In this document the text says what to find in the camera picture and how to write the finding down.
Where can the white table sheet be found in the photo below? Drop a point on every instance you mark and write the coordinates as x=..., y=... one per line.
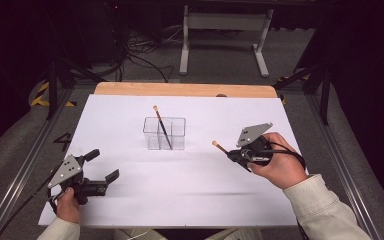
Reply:
x=180, y=200

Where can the person's left hand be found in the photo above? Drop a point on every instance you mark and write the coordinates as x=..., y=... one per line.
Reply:
x=67, y=206

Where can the white metal stand frame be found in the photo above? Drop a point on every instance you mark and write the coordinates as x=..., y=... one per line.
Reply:
x=226, y=21

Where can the yellow black hazard tape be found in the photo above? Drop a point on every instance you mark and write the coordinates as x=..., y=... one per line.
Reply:
x=296, y=76
x=39, y=98

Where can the clear plastic organizer box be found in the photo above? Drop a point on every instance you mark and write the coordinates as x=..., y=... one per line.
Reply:
x=173, y=133

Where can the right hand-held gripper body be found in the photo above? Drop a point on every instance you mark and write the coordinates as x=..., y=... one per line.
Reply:
x=254, y=148

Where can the person's right leg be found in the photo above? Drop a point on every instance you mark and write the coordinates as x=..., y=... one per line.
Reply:
x=233, y=234

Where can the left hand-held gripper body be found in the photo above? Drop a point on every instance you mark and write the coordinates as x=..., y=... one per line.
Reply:
x=80, y=185

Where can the aluminium floor rail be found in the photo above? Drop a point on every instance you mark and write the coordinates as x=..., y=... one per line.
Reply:
x=20, y=173
x=343, y=173

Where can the black tripod stand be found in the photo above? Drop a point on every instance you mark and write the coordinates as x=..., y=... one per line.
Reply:
x=323, y=93
x=54, y=83

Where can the black makeup brush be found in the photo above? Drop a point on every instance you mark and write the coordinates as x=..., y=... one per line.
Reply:
x=219, y=146
x=162, y=128

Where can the person's right hand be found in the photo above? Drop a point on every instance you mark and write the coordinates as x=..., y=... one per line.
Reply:
x=280, y=165

